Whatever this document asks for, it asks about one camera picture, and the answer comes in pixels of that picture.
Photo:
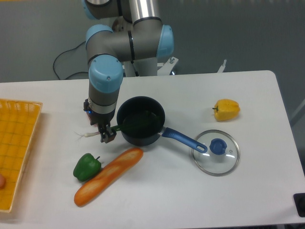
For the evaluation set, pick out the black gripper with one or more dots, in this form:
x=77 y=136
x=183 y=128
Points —
x=102 y=116

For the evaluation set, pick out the green onion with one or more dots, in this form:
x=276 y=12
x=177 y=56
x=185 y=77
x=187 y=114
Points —
x=133 y=122

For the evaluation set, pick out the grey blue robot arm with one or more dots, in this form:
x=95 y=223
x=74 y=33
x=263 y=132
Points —
x=108 y=49

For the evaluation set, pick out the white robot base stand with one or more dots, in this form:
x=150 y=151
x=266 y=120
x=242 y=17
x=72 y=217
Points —
x=163 y=68

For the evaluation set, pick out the orange baguette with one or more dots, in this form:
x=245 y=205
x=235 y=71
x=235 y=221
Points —
x=114 y=170

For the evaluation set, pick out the green bell pepper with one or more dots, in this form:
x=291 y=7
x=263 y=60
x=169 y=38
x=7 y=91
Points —
x=87 y=167

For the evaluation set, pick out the yellow woven basket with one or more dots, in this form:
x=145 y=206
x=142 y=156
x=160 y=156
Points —
x=18 y=120

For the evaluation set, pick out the pink item in basket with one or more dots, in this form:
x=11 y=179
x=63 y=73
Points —
x=2 y=181

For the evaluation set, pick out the glass lid with blue knob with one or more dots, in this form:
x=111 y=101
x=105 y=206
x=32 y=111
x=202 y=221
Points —
x=222 y=156

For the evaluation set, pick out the yellow bell pepper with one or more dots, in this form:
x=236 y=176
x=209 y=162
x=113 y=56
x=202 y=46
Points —
x=226 y=109

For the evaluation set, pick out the black object at table edge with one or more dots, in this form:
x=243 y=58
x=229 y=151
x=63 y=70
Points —
x=299 y=199

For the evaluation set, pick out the dark pot with blue handle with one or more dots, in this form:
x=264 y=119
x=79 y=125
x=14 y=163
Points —
x=147 y=137

